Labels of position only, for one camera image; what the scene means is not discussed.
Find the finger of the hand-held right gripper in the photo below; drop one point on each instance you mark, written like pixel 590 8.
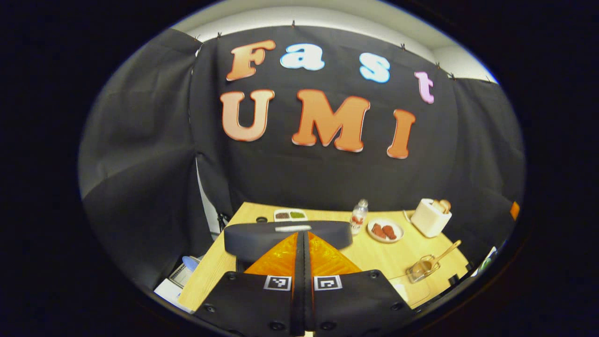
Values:
pixel 514 210

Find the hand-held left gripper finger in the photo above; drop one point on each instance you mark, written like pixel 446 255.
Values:
pixel 299 304
pixel 309 304

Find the black silver rice cooker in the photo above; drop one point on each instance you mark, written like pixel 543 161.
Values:
pixel 252 238

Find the wooden spoon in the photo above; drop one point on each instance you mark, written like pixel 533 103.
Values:
pixel 442 255

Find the toasted bread slice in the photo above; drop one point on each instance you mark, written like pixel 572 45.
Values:
pixel 446 206
pixel 438 205

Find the white toaster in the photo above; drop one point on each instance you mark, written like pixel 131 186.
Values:
pixel 428 220

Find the white divided condiment dish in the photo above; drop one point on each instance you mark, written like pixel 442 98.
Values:
pixel 290 215

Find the black table edge clamp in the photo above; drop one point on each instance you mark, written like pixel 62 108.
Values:
pixel 454 280

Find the clear plastic drink bottle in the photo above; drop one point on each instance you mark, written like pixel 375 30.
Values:
pixel 359 217

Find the red meat piece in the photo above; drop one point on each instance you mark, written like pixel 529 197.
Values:
pixel 377 231
pixel 390 232

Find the white round plate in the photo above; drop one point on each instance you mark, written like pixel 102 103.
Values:
pixel 386 231

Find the pale blue round object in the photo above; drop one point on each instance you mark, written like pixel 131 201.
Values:
pixel 191 263

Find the white box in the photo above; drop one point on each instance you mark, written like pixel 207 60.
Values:
pixel 171 294

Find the black backdrop cloth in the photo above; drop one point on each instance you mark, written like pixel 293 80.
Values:
pixel 140 140

